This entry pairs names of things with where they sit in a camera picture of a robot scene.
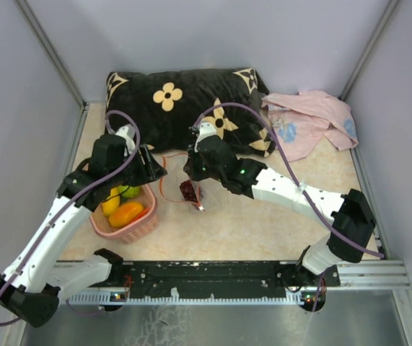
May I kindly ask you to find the aluminium frame post right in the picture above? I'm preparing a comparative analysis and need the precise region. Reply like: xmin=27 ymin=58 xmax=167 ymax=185
xmin=339 ymin=0 xmax=401 ymax=102

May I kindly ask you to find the purple grape bunch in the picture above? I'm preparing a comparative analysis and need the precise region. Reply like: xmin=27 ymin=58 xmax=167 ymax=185
xmin=180 ymin=180 xmax=198 ymax=203

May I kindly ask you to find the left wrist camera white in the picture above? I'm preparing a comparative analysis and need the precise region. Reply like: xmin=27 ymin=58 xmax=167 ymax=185
xmin=115 ymin=124 xmax=136 ymax=156

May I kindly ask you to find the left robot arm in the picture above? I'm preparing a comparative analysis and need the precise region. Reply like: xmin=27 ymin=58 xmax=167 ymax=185
xmin=0 ymin=134 xmax=167 ymax=327

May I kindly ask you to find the orange carrot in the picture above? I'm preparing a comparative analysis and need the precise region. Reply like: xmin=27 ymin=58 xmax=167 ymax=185
xmin=131 ymin=208 xmax=151 ymax=223

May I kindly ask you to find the aluminium frame post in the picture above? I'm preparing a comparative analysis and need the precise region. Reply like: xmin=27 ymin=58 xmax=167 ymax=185
xmin=339 ymin=0 xmax=401 ymax=102
xmin=14 ymin=0 xmax=87 ymax=109

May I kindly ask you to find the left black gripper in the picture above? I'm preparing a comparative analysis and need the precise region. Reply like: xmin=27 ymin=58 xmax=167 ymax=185
xmin=109 ymin=143 xmax=168 ymax=188

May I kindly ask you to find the clear zip top bag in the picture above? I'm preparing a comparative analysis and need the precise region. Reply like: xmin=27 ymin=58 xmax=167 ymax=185
xmin=158 ymin=153 xmax=206 ymax=212

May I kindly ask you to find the pink plastic basket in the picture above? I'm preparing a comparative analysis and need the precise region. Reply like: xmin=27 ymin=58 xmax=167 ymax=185
xmin=90 ymin=185 xmax=158 ymax=244

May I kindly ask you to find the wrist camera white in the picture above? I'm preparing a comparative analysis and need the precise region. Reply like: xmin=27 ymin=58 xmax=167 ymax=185
xmin=115 ymin=124 xmax=136 ymax=156
xmin=193 ymin=121 xmax=217 ymax=142

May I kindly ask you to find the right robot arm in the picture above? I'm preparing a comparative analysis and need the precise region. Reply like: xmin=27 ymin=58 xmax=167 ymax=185
xmin=184 ymin=136 xmax=376 ymax=285

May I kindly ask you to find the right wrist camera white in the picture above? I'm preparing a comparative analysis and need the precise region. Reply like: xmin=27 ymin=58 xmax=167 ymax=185
xmin=193 ymin=121 xmax=217 ymax=142

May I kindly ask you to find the green custard apple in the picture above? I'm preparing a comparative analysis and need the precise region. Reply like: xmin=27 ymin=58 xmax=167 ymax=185
xmin=118 ymin=185 xmax=141 ymax=199

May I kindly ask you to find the yellow lemon fruit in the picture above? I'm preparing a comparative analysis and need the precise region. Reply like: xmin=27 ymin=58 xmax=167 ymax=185
xmin=101 ymin=187 xmax=120 ymax=218

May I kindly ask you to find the orange mango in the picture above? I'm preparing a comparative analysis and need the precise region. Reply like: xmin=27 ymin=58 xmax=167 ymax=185
xmin=108 ymin=202 xmax=144 ymax=229

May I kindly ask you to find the aluminium frame post left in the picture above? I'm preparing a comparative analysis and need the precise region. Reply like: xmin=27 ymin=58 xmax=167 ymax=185
xmin=14 ymin=0 xmax=87 ymax=109

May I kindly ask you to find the pink printed cloth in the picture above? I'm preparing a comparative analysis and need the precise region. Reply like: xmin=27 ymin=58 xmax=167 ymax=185
xmin=263 ymin=91 xmax=359 ymax=162

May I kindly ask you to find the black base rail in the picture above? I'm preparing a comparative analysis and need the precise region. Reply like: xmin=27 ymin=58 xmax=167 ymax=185
xmin=82 ymin=259 xmax=341 ymax=300

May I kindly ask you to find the black floral pillow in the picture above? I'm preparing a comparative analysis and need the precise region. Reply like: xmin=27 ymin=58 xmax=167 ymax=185
xmin=105 ymin=68 xmax=276 ymax=157

